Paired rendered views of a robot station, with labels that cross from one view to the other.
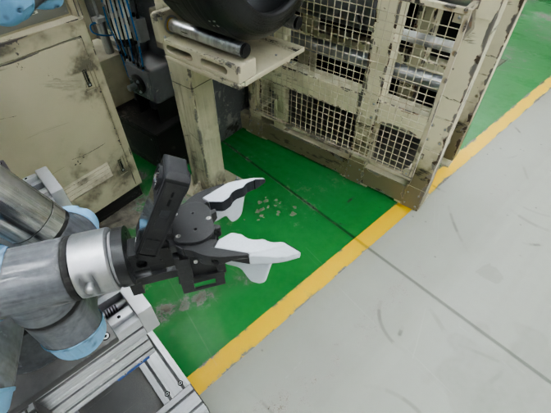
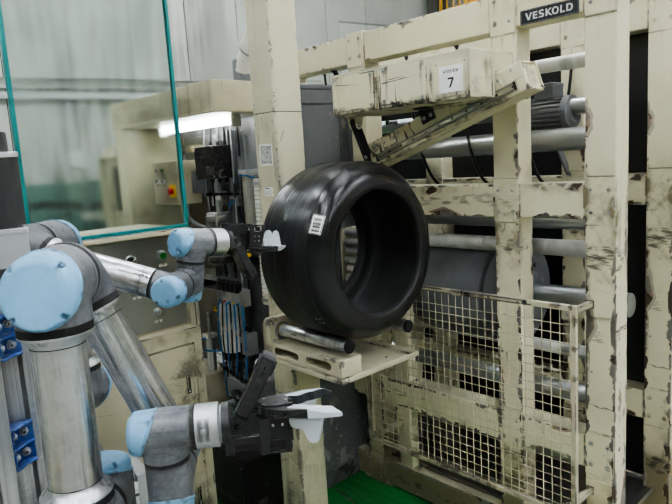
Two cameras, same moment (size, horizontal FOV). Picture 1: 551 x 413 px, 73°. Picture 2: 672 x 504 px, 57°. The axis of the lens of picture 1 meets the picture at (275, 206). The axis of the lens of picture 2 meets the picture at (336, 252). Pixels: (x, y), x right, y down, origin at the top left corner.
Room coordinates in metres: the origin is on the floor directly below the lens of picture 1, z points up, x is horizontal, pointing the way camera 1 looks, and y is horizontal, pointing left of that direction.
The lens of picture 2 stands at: (-0.69, -0.19, 1.47)
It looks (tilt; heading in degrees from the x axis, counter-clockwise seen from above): 8 degrees down; 10
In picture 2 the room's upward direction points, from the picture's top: 4 degrees counter-clockwise
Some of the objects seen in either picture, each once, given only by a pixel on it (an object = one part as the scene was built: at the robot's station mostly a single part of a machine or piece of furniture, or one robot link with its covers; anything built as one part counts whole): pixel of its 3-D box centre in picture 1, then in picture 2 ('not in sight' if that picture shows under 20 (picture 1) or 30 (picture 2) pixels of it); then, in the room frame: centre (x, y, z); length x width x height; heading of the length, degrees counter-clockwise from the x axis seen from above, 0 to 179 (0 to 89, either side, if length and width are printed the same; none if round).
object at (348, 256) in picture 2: not in sight; (370, 263); (1.79, 0.09, 1.05); 0.20 x 0.15 x 0.30; 52
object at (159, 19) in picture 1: (198, 11); (310, 320); (1.46, 0.29, 0.90); 0.40 x 0.03 x 0.10; 142
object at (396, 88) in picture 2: not in sight; (416, 87); (1.51, -0.14, 1.71); 0.61 x 0.25 x 0.15; 52
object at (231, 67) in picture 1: (207, 56); (314, 356); (1.24, 0.23, 0.84); 0.36 x 0.09 x 0.06; 52
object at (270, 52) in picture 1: (236, 52); (345, 356); (1.35, 0.14, 0.80); 0.37 x 0.36 x 0.02; 142
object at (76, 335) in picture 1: (66, 308); (171, 480); (0.24, 0.28, 0.94); 0.11 x 0.08 x 0.11; 17
